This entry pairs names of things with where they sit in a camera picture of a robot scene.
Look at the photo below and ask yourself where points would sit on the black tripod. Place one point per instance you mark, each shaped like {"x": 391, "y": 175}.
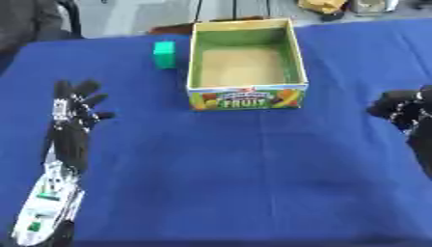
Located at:
{"x": 233, "y": 9}

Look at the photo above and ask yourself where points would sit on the green rectangular block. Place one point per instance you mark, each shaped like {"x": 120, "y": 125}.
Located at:
{"x": 164, "y": 54}

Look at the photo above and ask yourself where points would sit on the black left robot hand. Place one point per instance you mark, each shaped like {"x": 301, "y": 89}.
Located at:
{"x": 70, "y": 131}

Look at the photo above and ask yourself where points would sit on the black chair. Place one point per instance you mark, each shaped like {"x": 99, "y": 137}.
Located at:
{"x": 72, "y": 17}

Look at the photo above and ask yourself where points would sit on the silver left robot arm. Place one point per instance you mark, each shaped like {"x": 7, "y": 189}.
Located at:
{"x": 48, "y": 202}

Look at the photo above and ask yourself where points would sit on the person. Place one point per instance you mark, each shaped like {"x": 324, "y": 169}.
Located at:
{"x": 25, "y": 22}

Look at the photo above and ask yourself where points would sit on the yellow bag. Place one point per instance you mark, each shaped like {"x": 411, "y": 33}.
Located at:
{"x": 323, "y": 5}

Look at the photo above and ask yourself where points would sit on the grey box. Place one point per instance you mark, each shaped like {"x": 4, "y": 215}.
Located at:
{"x": 371, "y": 6}

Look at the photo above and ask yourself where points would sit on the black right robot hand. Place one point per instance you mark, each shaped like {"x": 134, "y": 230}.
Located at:
{"x": 413, "y": 119}

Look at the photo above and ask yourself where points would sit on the open cardboard box green inside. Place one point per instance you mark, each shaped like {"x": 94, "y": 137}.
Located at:
{"x": 247, "y": 64}

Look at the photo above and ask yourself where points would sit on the brown wooden board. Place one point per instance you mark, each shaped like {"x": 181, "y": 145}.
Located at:
{"x": 174, "y": 29}

